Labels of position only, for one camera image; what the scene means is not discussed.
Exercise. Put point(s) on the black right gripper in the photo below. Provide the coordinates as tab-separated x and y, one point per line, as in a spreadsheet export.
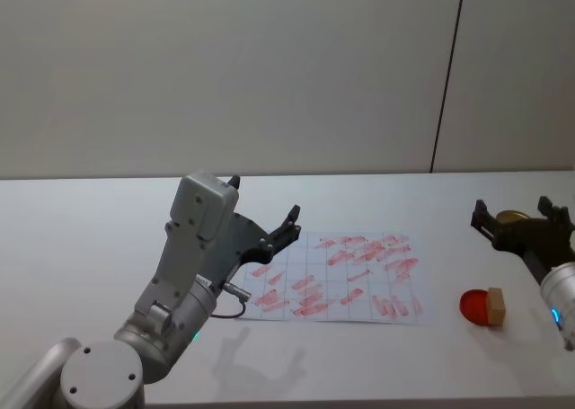
539	240

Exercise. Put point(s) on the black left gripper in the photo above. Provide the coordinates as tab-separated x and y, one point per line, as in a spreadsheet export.
245	240

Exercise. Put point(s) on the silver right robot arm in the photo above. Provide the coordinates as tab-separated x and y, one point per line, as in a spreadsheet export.
561	292

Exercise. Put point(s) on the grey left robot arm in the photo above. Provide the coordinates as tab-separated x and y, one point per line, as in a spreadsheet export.
179	265

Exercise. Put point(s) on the gold round tin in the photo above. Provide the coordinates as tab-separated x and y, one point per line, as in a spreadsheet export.
513	216

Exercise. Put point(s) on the gridded paper with red marks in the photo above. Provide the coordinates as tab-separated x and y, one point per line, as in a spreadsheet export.
341	278

